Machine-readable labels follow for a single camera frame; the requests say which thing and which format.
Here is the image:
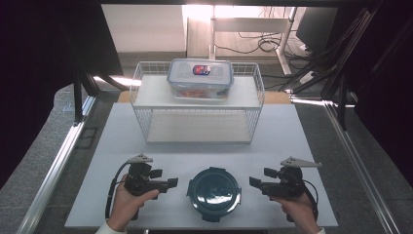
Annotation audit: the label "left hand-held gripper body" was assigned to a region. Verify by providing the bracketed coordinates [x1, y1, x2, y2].
[123, 153, 170, 200]

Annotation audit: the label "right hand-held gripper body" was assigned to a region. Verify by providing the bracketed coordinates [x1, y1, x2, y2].
[260, 156, 323, 200]

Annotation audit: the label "dark round lid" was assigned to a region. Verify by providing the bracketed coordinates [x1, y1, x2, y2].
[186, 166, 243, 224]

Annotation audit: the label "white wire shelf rack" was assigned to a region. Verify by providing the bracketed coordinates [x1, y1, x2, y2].
[129, 60, 266, 145]

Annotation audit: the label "clear rectangular food container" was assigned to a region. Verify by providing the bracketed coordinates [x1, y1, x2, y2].
[166, 58, 235, 100]

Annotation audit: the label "person's right hand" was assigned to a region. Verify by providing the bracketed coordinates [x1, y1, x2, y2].
[270, 192, 321, 234]

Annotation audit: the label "person's left hand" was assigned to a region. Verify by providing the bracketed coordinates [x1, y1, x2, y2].
[106, 174, 161, 233]

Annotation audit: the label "black metal stand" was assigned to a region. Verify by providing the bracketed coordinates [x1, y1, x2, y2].
[73, 62, 100, 127]
[336, 73, 349, 132]

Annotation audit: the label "black curtain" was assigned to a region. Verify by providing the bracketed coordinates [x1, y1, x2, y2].
[0, 0, 125, 190]
[353, 0, 413, 188]

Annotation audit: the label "dark monitor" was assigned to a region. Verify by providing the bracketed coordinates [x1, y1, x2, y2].
[295, 7, 339, 55]

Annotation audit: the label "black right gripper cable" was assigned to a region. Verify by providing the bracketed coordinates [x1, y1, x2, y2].
[301, 178, 320, 222]

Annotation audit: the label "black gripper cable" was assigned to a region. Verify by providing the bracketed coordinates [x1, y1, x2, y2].
[104, 161, 131, 220]
[301, 178, 320, 222]

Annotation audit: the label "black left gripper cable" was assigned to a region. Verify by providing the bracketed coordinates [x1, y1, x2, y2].
[104, 161, 131, 220]

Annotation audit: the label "aluminium frame rail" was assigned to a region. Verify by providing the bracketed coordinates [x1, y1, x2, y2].
[289, 97, 401, 234]
[16, 95, 97, 234]

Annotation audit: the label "black cable bundle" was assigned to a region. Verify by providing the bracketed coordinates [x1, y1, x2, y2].
[281, 9, 371, 96]

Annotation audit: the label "black floor cables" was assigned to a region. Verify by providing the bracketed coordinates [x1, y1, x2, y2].
[213, 30, 313, 62]

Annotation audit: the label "white metal desk frame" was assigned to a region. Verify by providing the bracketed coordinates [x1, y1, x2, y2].
[208, 4, 298, 77]

